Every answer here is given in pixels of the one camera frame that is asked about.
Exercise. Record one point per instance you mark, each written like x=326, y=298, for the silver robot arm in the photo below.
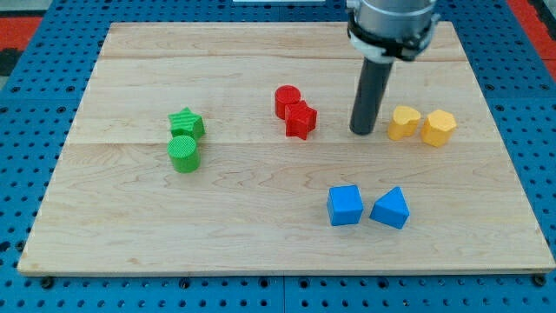
x=383, y=30

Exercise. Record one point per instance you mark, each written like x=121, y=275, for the red star block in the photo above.
x=300, y=120

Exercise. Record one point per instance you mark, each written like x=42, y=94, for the red cylinder block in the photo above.
x=286, y=94

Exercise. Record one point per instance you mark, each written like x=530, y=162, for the light wooden board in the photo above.
x=257, y=204

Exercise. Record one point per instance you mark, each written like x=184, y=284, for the blue cube block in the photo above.
x=344, y=205

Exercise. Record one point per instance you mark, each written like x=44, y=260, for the green cylinder block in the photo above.
x=183, y=154

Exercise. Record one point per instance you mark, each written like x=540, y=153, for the green star block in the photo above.
x=186, y=123

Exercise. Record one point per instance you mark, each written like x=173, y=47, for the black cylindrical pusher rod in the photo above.
x=371, y=87

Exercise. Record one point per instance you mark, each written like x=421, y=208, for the blue triangular prism block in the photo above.
x=391, y=209

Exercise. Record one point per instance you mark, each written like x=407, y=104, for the yellow heart block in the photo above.
x=403, y=123

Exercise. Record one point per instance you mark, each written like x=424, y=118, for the yellow hexagon block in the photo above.
x=438, y=128

